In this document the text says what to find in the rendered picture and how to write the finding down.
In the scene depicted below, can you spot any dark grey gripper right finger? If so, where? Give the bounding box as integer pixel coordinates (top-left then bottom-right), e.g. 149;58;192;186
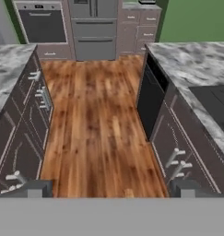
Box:
170;178;222;198

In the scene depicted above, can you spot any silver bar handle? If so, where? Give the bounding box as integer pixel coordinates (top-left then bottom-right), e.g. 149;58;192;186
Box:
38;95;53;111
5;170;29;185
34;86;51;100
0;183;24;195
27;70;41;82
164;147;187;169
170;159;194;181

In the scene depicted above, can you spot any dark sink basin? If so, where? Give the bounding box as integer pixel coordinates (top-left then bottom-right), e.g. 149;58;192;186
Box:
188;84;224;139

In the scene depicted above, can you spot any grey steel fridge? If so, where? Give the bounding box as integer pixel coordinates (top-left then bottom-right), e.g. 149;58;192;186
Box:
66;0;120;62

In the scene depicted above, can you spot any black dishwasher door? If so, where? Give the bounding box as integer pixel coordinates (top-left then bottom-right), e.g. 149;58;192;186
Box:
136;53;171;141

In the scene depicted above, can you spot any grey drawer cabinet run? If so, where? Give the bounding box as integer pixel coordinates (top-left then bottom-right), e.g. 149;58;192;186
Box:
117;2;163;57

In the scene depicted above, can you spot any grey drawer under oven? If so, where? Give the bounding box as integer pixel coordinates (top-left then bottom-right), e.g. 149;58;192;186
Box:
35;43;75;61

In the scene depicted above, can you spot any dark brown drawer front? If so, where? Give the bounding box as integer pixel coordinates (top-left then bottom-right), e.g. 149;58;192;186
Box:
15;52;45;104

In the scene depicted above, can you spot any grey built-in oven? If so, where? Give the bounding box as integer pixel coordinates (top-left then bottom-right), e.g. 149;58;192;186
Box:
12;0;70;46

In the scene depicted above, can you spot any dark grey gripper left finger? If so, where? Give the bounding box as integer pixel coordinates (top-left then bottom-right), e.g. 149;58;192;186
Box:
0;179;53;198

